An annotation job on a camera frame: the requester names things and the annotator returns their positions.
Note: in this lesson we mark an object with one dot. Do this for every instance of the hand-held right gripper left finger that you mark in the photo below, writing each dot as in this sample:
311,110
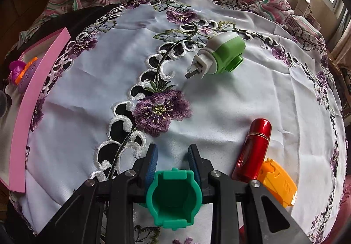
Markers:
152,161

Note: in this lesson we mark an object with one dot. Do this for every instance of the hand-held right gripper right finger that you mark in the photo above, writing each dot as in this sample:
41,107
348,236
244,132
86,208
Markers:
194,161

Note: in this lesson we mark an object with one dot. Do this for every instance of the green plastic holder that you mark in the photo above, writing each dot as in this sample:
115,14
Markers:
153,200

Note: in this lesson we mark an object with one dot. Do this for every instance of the red metal tube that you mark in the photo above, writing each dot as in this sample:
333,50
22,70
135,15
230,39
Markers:
252,148

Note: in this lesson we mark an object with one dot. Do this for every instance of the orange plastic clip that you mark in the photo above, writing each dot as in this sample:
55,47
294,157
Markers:
279,186

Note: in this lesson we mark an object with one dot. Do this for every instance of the green white plug-in device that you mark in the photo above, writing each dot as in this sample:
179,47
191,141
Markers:
227,52

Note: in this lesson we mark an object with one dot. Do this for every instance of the pink shallow box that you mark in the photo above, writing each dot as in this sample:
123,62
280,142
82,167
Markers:
30,112

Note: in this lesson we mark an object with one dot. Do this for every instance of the orange ridged plastic piece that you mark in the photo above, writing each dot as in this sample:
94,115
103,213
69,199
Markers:
30,61

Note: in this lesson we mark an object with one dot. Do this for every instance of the black round object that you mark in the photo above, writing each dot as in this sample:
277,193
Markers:
5,102

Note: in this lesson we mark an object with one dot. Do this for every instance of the white embroidered floral tablecloth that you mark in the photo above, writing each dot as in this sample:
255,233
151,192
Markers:
219,109

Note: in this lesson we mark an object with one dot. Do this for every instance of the white carton box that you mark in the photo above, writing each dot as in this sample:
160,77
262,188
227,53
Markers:
308,9

